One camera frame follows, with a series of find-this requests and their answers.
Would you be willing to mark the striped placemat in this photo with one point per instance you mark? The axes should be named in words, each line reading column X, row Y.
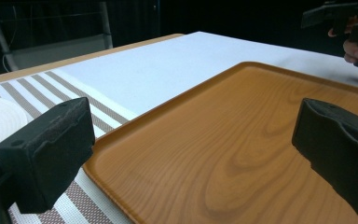
column 59, row 96

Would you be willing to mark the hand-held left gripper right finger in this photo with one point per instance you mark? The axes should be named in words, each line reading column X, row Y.
column 338, row 146

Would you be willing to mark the grey metal chair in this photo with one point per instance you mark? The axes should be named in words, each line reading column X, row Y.
column 52, row 34

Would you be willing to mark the wooden tray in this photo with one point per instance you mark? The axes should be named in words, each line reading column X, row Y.
column 230, row 149

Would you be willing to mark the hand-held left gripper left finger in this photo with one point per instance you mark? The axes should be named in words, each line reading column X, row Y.
column 48, row 149

